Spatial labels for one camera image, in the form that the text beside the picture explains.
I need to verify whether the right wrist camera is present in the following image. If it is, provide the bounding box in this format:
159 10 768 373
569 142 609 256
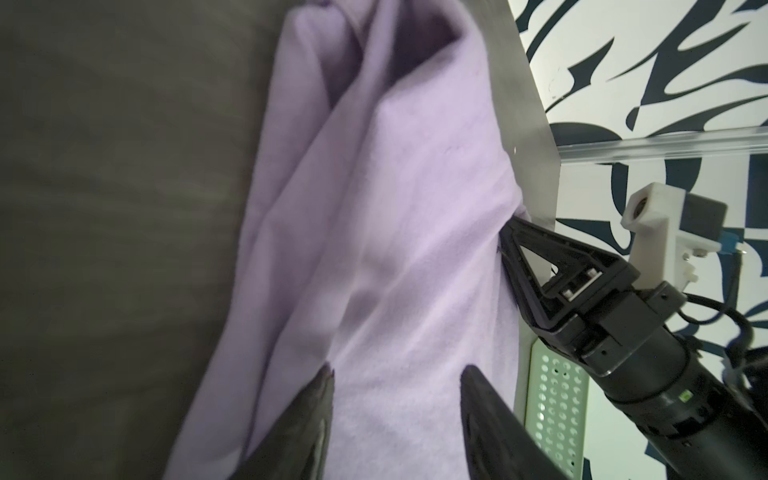
621 182 728 292

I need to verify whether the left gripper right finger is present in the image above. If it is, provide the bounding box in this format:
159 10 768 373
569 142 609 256
460 365 566 480

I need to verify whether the green plastic basket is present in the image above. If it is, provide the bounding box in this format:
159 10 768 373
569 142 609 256
525 340 590 479

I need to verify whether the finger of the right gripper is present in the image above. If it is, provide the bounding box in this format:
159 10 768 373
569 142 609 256
499 217 639 332

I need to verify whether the purple t shirt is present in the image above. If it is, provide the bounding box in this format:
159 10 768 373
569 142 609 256
165 1 525 479

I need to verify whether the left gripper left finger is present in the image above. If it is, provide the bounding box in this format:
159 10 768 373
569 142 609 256
231 364 335 480

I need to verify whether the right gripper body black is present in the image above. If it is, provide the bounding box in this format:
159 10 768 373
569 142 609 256
542 283 726 438

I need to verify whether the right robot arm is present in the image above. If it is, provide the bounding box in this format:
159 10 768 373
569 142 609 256
500 217 767 479

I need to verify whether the aluminium frame crossbar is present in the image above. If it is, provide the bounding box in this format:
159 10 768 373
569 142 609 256
558 126 767 164

